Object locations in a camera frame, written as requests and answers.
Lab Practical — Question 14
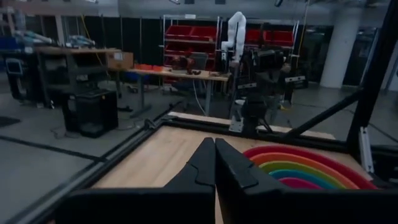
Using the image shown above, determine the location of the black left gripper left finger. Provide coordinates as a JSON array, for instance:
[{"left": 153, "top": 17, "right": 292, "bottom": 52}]
[{"left": 55, "top": 138, "right": 216, "bottom": 224}]

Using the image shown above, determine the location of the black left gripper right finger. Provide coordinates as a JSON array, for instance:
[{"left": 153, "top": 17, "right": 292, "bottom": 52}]
[{"left": 215, "top": 138, "right": 398, "bottom": 224}]

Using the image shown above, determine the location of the magenta plastic bowl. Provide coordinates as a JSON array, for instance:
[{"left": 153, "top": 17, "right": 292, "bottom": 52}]
[{"left": 278, "top": 177, "right": 323, "bottom": 191}]

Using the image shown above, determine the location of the green plastic bowl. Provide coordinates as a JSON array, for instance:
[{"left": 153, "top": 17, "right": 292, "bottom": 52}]
[{"left": 259, "top": 161, "right": 347, "bottom": 191}]

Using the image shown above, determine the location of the orange plastic bowl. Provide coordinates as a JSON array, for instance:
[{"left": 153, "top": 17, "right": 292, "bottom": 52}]
[{"left": 249, "top": 152, "right": 361, "bottom": 191}]

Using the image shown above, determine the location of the large red plastic bowl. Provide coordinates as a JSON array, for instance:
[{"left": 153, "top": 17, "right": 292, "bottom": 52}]
[{"left": 243, "top": 144, "right": 379, "bottom": 191}]

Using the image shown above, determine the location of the metal shelf with red bins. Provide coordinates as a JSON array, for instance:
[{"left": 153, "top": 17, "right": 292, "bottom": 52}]
[
  {"left": 245, "top": 19, "right": 300, "bottom": 60},
  {"left": 162, "top": 14, "right": 222, "bottom": 73}
]

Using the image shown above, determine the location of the black floor cabinet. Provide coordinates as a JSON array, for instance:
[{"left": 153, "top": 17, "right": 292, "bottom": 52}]
[{"left": 61, "top": 89, "right": 119, "bottom": 139}]

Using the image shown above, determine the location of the wooden work table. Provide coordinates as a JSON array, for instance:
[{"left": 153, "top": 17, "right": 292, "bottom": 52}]
[{"left": 126, "top": 67, "right": 231, "bottom": 118}]

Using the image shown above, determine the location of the orange tray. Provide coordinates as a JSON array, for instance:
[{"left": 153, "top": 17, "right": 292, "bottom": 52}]
[{"left": 134, "top": 63, "right": 165, "bottom": 73}]

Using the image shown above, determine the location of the cardboard box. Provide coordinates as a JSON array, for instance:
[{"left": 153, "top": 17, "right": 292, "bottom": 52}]
[{"left": 105, "top": 50, "right": 135, "bottom": 71}]

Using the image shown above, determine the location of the white round column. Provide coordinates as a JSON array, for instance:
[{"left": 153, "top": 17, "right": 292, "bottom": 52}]
[{"left": 319, "top": 5, "right": 363, "bottom": 90}]

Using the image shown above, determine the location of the silver arm base bracket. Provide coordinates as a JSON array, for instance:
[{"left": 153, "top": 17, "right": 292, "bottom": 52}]
[{"left": 228, "top": 110, "right": 246, "bottom": 134}]

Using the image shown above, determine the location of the black diagonal frame strut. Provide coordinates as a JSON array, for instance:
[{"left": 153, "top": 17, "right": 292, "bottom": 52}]
[{"left": 285, "top": 88, "right": 364, "bottom": 140}]

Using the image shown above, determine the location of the white frame bracket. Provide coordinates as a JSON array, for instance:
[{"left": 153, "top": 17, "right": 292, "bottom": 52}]
[{"left": 358, "top": 126, "right": 375, "bottom": 174}]

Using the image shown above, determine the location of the black frame post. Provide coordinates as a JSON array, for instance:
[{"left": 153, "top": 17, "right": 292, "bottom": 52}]
[{"left": 346, "top": 0, "right": 398, "bottom": 153}]

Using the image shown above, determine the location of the wooden workbench with dark frame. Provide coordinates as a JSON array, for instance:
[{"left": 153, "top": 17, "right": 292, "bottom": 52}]
[{"left": 32, "top": 45, "right": 123, "bottom": 108}]

